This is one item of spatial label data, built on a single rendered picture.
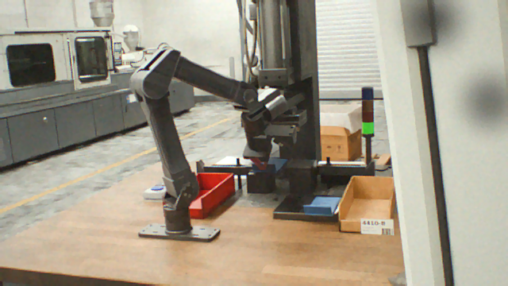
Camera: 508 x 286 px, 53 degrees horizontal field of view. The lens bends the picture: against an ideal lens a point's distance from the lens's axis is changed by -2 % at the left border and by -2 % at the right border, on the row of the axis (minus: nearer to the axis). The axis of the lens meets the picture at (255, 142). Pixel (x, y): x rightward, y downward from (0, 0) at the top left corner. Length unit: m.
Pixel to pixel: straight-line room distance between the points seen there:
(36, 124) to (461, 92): 6.80
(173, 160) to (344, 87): 9.72
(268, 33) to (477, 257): 1.21
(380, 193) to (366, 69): 9.32
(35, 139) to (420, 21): 6.78
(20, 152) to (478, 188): 6.63
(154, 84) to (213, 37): 10.64
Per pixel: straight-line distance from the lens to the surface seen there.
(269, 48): 1.50
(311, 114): 1.75
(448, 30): 0.34
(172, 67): 1.19
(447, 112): 0.35
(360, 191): 1.48
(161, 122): 1.20
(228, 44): 11.65
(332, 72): 10.88
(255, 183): 1.57
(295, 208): 1.37
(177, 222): 1.27
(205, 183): 1.64
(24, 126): 6.90
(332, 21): 10.85
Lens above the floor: 1.36
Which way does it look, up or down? 11 degrees down
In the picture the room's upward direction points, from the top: 4 degrees counter-clockwise
